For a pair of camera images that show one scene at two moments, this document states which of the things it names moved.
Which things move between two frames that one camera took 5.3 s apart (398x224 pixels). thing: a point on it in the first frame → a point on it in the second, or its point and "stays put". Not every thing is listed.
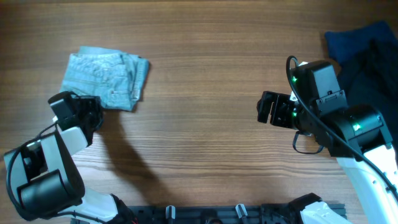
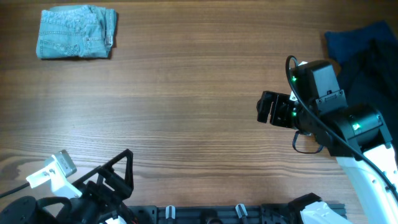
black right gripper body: x=285 y=111 stays put
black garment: x=373 y=81 stays put
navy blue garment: x=343 y=46 stays put
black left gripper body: x=90 y=111 → x=101 y=198
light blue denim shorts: x=119 y=79 → x=81 y=30
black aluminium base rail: x=216 y=214 stays put
